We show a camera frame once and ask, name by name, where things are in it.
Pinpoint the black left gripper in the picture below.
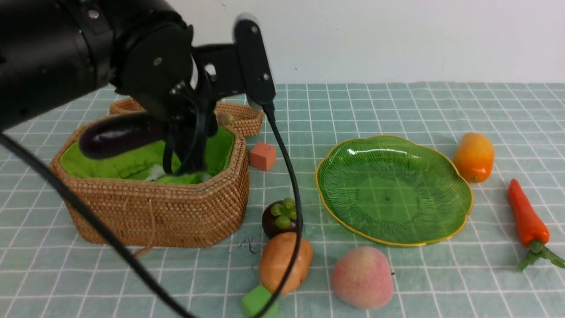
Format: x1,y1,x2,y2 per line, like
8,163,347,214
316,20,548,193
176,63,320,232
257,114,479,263
110,18,248,175

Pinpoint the purple eggplant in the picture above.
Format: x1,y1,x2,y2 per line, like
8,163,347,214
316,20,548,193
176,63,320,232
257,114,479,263
78,112,167,160

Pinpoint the dark purple mangosteen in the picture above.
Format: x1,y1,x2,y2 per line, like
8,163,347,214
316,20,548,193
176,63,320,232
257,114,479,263
261,197,304,239

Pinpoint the brown potato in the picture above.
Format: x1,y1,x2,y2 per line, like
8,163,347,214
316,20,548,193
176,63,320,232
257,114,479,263
259,232,313,295

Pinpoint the pink peach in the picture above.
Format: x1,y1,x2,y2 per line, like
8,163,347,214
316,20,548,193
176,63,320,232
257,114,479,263
331,246,393,310

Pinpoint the orange yellow mango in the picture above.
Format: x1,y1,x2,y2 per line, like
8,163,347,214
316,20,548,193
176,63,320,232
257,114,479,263
452,132,496,183

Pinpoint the orange carrot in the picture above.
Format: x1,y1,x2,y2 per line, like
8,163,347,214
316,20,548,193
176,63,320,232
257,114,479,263
507,178,565,272

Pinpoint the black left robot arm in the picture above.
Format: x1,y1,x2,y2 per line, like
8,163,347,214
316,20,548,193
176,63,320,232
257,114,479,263
1,0,218,174

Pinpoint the woven wicker basket lid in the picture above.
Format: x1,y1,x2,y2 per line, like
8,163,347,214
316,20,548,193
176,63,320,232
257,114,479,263
109,98,263,137

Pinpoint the orange foam cube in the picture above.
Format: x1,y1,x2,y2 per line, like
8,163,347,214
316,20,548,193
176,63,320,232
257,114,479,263
249,142,277,171

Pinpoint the woven wicker basket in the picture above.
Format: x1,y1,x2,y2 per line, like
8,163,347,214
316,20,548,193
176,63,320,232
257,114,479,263
50,124,250,248

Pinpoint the green foam cube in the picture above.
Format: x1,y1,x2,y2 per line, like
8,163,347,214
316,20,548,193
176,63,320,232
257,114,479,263
241,284,279,318

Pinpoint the green checkered tablecloth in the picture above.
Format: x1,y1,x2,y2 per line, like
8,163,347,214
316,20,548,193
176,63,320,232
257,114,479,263
0,82,565,318

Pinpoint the green leaf glass plate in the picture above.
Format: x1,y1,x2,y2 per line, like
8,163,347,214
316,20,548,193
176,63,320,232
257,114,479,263
315,135,475,247

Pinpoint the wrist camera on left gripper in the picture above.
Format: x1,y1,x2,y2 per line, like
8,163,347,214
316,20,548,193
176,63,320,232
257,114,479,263
233,13,276,113

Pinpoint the black camera cable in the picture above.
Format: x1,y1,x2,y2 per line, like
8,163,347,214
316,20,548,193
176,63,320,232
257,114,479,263
0,104,304,318

